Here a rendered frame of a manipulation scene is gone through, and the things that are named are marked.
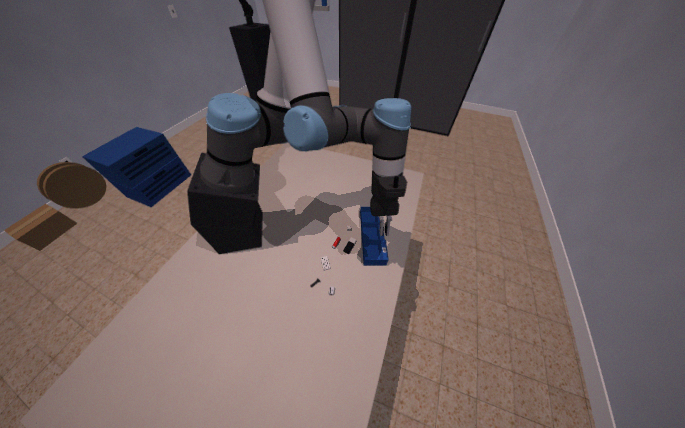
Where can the blue rack of bins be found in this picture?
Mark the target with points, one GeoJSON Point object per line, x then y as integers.
{"type": "Point", "coordinates": [375, 253]}

